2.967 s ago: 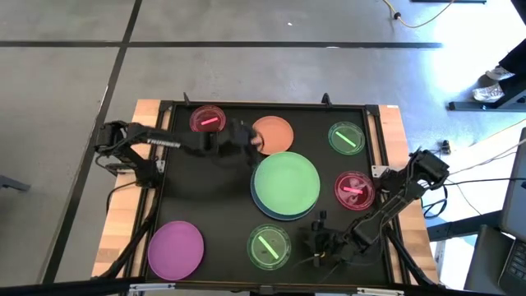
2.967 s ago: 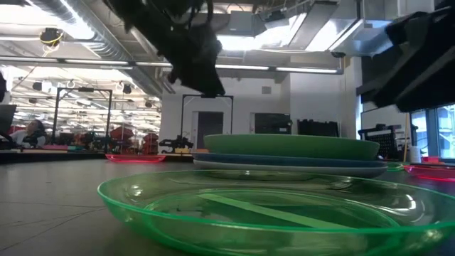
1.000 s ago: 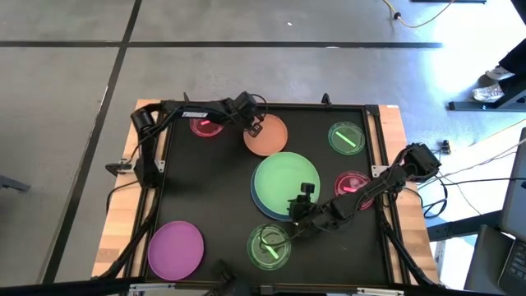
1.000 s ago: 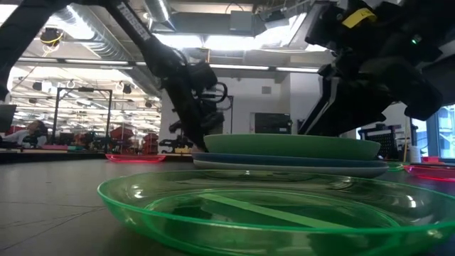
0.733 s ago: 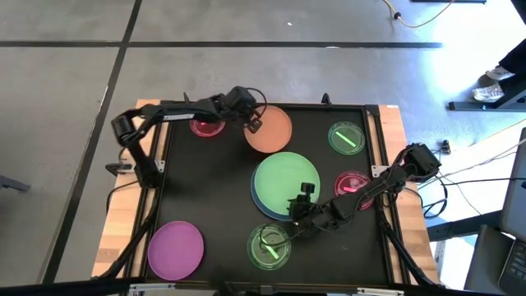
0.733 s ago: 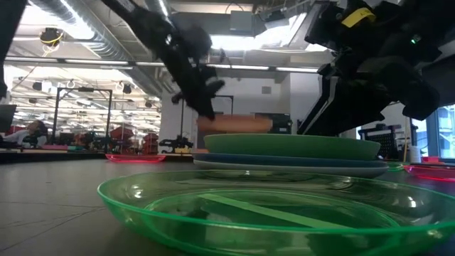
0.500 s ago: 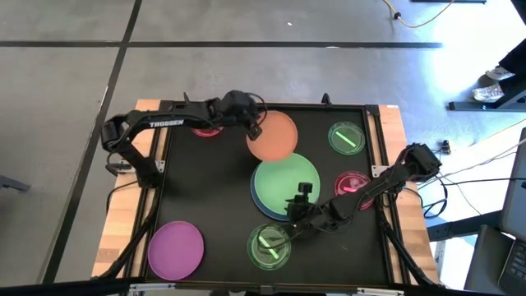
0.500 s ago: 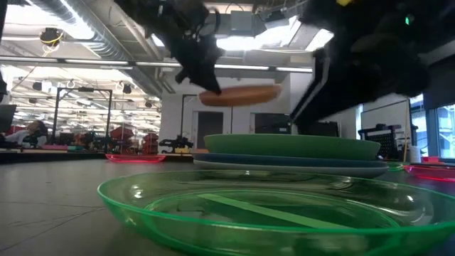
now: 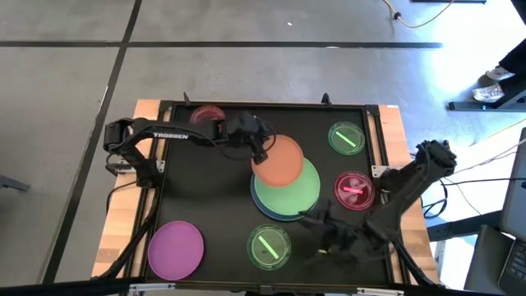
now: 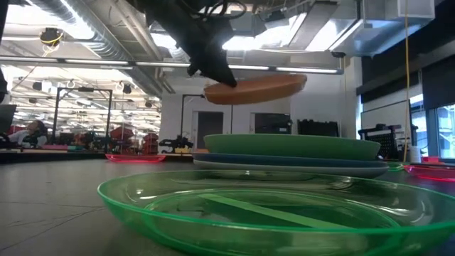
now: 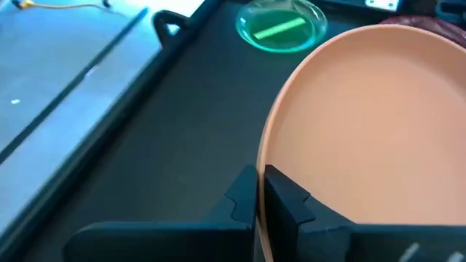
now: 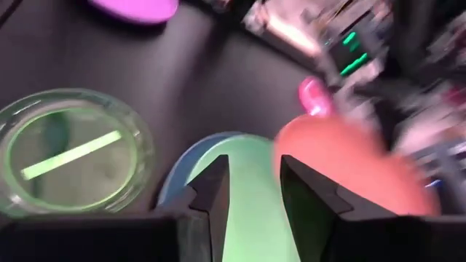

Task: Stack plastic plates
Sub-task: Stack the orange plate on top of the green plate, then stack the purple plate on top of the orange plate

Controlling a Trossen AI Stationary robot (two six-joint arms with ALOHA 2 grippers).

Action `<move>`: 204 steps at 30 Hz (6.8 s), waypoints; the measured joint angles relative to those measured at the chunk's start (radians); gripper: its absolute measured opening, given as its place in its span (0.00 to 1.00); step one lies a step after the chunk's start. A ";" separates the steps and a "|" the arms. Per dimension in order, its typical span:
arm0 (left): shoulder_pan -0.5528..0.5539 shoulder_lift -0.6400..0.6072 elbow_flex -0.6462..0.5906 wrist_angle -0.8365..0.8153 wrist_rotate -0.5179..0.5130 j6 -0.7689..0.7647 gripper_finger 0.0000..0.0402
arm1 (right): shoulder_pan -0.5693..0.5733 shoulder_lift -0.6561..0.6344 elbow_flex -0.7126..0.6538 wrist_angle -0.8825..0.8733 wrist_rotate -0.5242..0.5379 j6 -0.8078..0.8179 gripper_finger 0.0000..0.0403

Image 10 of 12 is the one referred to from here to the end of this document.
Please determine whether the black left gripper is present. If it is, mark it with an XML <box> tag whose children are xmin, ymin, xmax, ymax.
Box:
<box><xmin>127</xmin><ymin>0</ymin><xmax>250</xmax><ymax>89</ymax></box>

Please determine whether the orange plastic plate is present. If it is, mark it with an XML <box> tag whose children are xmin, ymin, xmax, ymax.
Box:
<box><xmin>203</xmin><ymin>73</ymin><xmax>309</xmax><ymax>106</ymax></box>

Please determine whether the clear pink plastic plate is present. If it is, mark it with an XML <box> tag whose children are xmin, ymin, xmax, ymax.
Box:
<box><xmin>105</xmin><ymin>153</ymin><xmax>167</xmax><ymax>164</ymax></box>
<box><xmin>403</xmin><ymin>164</ymin><xmax>455</xmax><ymax>183</ymax></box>

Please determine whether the opaque green plastic plate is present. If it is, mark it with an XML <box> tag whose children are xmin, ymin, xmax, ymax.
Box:
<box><xmin>203</xmin><ymin>133</ymin><xmax>382</xmax><ymax>161</ymax></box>

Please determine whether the blue plastic plate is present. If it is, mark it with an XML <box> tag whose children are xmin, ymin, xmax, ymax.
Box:
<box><xmin>191</xmin><ymin>152</ymin><xmax>389</xmax><ymax>169</ymax></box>

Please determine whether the large clear green plate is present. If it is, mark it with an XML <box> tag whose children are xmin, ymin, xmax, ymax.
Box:
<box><xmin>97</xmin><ymin>169</ymin><xmax>455</xmax><ymax>256</ymax></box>

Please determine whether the small clear green plate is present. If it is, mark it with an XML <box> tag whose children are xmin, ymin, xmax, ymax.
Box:
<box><xmin>385</xmin><ymin>161</ymin><xmax>406</xmax><ymax>173</ymax></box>

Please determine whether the long ceiling light bar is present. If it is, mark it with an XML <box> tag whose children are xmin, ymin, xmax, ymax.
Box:
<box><xmin>0</xmin><ymin>55</ymin><xmax>345</xmax><ymax>75</ymax></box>

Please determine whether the black cabinet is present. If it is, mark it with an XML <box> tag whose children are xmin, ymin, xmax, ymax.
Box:
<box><xmin>296</xmin><ymin>119</ymin><xmax>341</xmax><ymax>138</ymax></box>

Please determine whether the grey plastic plate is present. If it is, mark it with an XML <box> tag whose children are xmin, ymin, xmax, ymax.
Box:
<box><xmin>193</xmin><ymin>159</ymin><xmax>390</xmax><ymax>179</ymax></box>

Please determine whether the person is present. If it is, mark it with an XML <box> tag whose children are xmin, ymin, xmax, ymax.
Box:
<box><xmin>6</xmin><ymin>119</ymin><xmax>50</xmax><ymax>149</ymax></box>

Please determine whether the black perforated rack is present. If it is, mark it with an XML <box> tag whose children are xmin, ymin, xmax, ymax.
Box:
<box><xmin>358</xmin><ymin>123</ymin><xmax>405</xmax><ymax>161</ymax></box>

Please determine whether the dark monitor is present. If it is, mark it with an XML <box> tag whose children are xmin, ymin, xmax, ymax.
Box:
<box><xmin>0</xmin><ymin>104</ymin><xmax>18</xmax><ymax>134</ymax></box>

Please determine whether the white roll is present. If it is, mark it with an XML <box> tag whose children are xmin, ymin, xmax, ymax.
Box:
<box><xmin>409</xmin><ymin>145</ymin><xmax>422</xmax><ymax>164</ymax></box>

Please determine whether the black metal frame stand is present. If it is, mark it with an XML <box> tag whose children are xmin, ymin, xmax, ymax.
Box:
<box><xmin>52</xmin><ymin>87</ymin><xmax>114</xmax><ymax>154</ymax></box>

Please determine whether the ceiling cable reel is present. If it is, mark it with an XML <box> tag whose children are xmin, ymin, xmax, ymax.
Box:
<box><xmin>38</xmin><ymin>27</ymin><xmax>65</xmax><ymax>47</ymax></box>

